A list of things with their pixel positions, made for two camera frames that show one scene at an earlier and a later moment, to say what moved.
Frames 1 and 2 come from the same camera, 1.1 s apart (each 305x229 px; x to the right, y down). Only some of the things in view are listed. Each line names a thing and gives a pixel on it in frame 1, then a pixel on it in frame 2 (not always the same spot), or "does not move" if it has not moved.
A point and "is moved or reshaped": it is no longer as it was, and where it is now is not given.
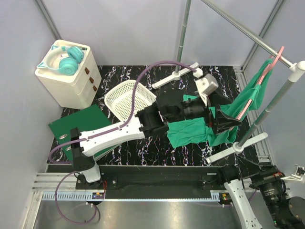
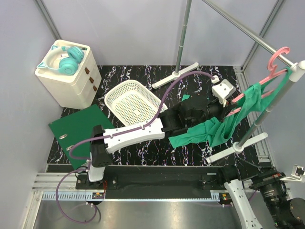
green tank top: [187, 97] → [217, 131]
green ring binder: [92, 118] does not move
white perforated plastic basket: [119, 99] does not move
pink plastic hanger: [272, 61] is moved or reshaped
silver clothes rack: [296, 70] does not move
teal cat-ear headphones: [66, 60] does not move
